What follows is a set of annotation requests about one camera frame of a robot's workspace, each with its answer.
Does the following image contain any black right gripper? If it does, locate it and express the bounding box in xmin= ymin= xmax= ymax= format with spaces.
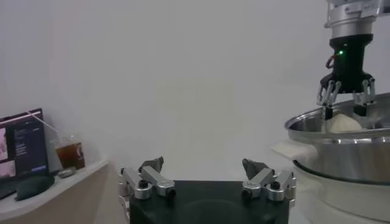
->
xmin=316 ymin=33 xmax=377 ymax=121

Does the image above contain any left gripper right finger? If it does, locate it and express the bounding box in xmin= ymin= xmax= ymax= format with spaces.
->
xmin=242 ymin=158 xmax=297 ymax=202

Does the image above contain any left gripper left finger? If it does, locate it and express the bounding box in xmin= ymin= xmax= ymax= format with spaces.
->
xmin=118 ymin=156 xmax=177 ymax=200

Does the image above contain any white steamed baozi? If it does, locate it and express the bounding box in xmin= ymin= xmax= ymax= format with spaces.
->
xmin=324 ymin=113 xmax=363 ymax=134

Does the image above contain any stainless steel steamer basket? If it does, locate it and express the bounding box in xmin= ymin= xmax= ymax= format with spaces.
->
xmin=285 ymin=93 xmax=390 ymax=185

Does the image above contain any white side table with cup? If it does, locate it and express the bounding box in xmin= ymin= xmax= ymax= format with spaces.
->
xmin=0 ymin=158 xmax=122 ymax=224

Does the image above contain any iced tea plastic cup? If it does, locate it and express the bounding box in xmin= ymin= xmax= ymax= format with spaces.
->
xmin=26 ymin=110 xmax=86 ymax=171

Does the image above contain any round grey disc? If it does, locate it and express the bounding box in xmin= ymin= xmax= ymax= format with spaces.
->
xmin=57 ymin=166 xmax=77 ymax=179

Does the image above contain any cream electric cooker pot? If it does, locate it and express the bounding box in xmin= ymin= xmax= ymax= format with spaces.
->
xmin=271 ymin=141 xmax=390 ymax=223

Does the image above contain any black computer mouse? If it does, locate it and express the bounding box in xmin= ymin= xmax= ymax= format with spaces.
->
xmin=14 ymin=175 xmax=55 ymax=201

